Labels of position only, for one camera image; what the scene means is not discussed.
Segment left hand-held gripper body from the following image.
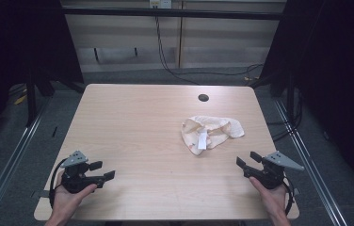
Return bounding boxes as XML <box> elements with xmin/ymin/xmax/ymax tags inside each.
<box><xmin>60</xmin><ymin>150</ymin><xmax>105</xmax><ymax>194</ymax></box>

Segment yellow item on floor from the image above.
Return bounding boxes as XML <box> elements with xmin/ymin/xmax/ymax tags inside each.
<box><xmin>13</xmin><ymin>93</ymin><xmax>28</xmax><ymax>106</ymax></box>

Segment black curtain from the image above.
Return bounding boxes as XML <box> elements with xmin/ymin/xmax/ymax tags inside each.
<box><xmin>249</xmin><ymin>0</ymin><xmax>354</xmax><ymax>201</ymax></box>
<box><xmin>0</xmin><ymin>0</ymin><xmax>85</xmax><ymax>154</ymax></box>

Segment person's left hand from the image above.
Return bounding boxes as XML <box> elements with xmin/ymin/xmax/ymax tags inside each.
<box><xmin>51</xmin><ymin>170</ymin><xmax>98</xmax><ymax>218</ymax></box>

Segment hand-held gripper black cable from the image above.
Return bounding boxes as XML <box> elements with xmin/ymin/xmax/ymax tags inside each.
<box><xmin>48</xmin><ymin>157</ymin><xmax>69</xmax><ymax>210</ymax></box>
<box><xmin>282</xmin><ymin>176</ymin><xmax>295</xmax><ymax>217</ymax></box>

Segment person's right hand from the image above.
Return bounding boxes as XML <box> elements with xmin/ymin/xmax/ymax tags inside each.
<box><xmin>249</xmin><ymin>176</ymin><xmax>290</xmax><ymax>218</ymax></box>

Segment right hand-held gripper black cable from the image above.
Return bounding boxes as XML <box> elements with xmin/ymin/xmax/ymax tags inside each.
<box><xmin>282</xmin><ymin>176</ymin><xmax>295</xmax><ymax>217</ymax></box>

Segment bundle of black floor cables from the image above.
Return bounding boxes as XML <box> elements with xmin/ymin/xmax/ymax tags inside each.
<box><xmin>265</xmin><ymin>88</ymin><xmax>304</xmax><ymax>143</ymax></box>

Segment black metal stand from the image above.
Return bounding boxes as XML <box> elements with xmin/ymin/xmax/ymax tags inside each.
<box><xmin>24</xmin><ymin>70</ymin><xmax>39</xmax><ymax>128</ymax></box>

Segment left hand-held gripper black cable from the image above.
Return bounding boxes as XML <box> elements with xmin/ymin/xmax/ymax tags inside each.
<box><xmin>48</xmin><ymin>157</ymin><xmax>69</xmax><ymax>210</ymax></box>

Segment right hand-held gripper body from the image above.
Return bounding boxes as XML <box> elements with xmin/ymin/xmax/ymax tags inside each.
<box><xmin>243</xmin><ymin>151</ymin><xmax>305</xmax><ymax>190</ymax></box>

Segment metal floor rail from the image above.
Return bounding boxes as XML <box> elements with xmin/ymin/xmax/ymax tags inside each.
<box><xmin>273</xmin><ymin>98</ymin><xmax>349</xmax><ymax>226</ymax></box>
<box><xmin>0</xmin><ymin>99</ymin><xmax>51</xmax><ymax>226</ymax></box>

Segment white wall socket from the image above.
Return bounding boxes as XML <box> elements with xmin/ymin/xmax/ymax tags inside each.
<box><xmin>149</xmin><ymin>0</ymin><xmax>173</xmax><ymax>9</ymax></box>

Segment black horizontal beam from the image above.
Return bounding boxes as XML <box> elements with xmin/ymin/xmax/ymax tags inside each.
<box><xmin>61</xmin><ymin>7</ymin><xmax>285</xmax><ymax>22</ymax></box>

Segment cream cloth with red print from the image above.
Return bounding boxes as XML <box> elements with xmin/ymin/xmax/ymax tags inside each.
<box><xmin>180</xmin><ymin>115</ymin><xmax>246</xmax><ymax>156</ymax></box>

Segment long black hanging cable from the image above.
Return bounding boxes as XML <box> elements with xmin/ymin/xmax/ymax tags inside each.
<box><xmin>153</xmin><ymin>15</ymin><xmax>265</xmax><ymax>87</ymax></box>

